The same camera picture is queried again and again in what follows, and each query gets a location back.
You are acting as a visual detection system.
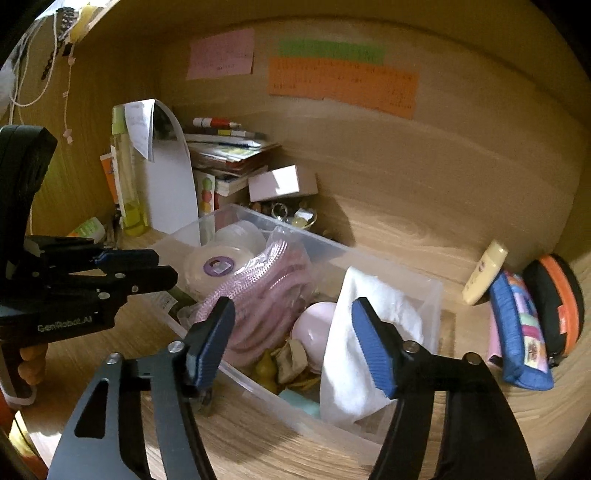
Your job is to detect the cream lotion tube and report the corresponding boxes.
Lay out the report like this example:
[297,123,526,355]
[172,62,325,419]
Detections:
[462,239,509,306]

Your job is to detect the red and white marker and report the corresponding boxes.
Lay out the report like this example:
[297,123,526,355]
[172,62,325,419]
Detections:
[192,117,243,130]

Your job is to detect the stack of books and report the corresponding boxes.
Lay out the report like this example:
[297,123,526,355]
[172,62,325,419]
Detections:
[184,128,283,195]

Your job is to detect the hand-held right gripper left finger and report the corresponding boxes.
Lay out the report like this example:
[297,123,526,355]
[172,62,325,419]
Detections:
[46,296,236,480]

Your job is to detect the white curved card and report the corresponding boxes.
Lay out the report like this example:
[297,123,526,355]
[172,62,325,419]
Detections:
[145,99,202,248]

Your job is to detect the clear plastic storage box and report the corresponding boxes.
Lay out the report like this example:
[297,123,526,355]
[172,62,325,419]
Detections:
[139,204,443,446]

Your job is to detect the brown crumpled paper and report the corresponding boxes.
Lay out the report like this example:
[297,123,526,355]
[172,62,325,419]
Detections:
[271,339,308,385]

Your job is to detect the pink paper note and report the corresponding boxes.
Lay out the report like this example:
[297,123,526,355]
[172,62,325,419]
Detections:
[186,28,256,80]

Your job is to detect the translucent white round container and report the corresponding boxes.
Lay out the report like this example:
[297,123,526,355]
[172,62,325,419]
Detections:
[213,220,269,260]

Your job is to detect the blue patchwork pencil case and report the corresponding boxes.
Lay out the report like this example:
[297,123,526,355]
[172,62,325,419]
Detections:
[488,271,554,391]

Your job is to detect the white paper receipt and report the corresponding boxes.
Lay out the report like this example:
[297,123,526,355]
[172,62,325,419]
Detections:
[124,99,156,162]

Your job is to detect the yellow foam block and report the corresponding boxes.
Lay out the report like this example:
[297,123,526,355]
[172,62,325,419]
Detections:
[69,2,108,43]

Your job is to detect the pink flat case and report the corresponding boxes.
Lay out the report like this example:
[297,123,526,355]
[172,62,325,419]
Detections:
[486,313,504,368]

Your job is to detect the small white cardboard box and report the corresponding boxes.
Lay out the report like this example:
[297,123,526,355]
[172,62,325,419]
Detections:
[248,165,320,203]

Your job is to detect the pink cable bag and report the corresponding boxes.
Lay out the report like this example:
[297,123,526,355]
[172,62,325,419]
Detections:
[177,225,315,371]

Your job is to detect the pale pink egg-shaped case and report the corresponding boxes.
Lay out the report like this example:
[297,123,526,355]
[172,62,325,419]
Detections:
[290,301,341,376]

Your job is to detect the round white tape roll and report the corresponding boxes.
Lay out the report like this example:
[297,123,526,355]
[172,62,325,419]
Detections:
[184,244,253,302]

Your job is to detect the orange paper note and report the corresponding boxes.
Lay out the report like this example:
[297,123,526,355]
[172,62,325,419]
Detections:
[267,56,419,120]

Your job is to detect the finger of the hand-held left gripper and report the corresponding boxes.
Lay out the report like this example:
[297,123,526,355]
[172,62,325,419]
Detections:
[25,235,160,274]
[69,266,178,302]

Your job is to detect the black and orange zip case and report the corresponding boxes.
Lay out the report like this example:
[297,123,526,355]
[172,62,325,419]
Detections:
[522,253,585,368]

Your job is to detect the person's left hand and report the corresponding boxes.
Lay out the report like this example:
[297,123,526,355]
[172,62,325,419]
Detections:
[19,344,49,387]

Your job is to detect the green paper note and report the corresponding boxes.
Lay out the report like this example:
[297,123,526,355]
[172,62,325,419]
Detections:
[278,39,387,66]

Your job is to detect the green and white tube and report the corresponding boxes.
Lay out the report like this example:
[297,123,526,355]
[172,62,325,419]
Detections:
[68,216,106,244]

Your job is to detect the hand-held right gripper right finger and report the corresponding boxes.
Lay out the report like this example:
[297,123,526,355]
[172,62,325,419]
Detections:
[351,298,536,480]

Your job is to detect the teal and white tube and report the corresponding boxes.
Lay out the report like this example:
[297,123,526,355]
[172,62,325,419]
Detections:
[279,388,322,419]

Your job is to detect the orange packet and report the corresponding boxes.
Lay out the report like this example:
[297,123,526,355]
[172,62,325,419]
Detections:
[100,154,121,204]

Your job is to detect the yellow-green clear bottle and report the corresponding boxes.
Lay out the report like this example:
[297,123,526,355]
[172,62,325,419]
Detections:
[111,104,150,236]

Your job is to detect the dotted print box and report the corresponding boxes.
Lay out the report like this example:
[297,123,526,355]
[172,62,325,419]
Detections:
[193,170,218,216]

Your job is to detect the wooden desktop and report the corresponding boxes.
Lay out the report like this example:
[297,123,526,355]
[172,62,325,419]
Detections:
[18,185,588,480]

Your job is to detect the white cloth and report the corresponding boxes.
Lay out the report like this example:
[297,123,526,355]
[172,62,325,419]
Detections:
[320,266,426,426]

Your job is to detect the white hanging cord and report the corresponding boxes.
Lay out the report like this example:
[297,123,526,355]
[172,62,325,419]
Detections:
[0,14,75,144]

